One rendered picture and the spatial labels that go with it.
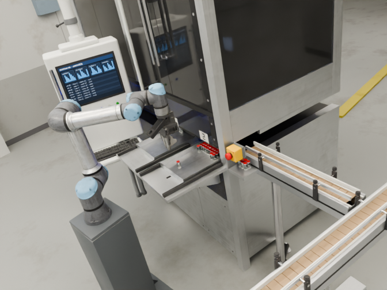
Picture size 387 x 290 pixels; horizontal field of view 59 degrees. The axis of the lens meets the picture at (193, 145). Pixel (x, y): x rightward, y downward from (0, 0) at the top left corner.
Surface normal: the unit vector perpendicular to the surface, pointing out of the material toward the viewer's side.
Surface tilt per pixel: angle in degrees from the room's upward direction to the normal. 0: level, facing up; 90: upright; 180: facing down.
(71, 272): 0
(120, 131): 90
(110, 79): 90
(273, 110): 90
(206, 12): 90
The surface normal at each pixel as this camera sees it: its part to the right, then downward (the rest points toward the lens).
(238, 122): 0.55, 0.33
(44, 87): 0.71, 0.23
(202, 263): -0.18, -0.85
